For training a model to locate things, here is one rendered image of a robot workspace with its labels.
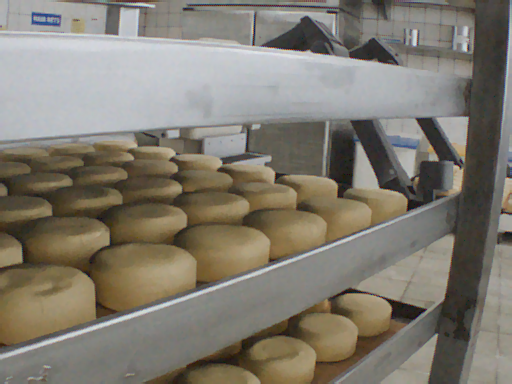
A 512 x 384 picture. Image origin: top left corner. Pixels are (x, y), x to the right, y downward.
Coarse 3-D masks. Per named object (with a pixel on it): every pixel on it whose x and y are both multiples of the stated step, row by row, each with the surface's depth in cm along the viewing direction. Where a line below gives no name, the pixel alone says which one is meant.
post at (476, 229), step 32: (480, 0) 41; (480, 32) 41; (480, 64) 42; (480, 96) 42; (480, 128) 43; (480, 160) 43; (480, 192) 43; (480, 224) 43; (480, 256) 44; (448, 288) 46; (480, 288) 44; (448, 320) 46; (480, 320) 47; (448, 352) 46
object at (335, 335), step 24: (312, 312) 48; (336, 312) 45; (360, 312) 45; (384, 312) 45; (264, 336) 40; (288, 336) 44; (312, 336) 40; (336, 336) 40; (360, 336) 45; (384, 336) 45; (216, 360) 40; (240, 360) 37; (264, 360) 36; (288, 360) 36; (312, 360) 37; (336, 360) 40
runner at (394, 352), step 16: (416, 320) 42; (432, 320) 45; (400, 336) 40; (416, 336) 42; (432, 336) 46; (384, 352) 38; (400, 352) 40; (352, 368) 34; (368, 368) 36; (384, 368) 39
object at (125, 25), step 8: (112, 8) 68; (120, 8) 67; (128, 8) 68; (112, 16) 68; (120, 16) 67; (128, 16) 68; (136, 16) 69; (112, 24) 68; (120, 24) 67; (128, 24) 68; (136, 24) 69; (112, 32) 68; (120, 32) 68; (128, 32) 69; (136, 32) 70
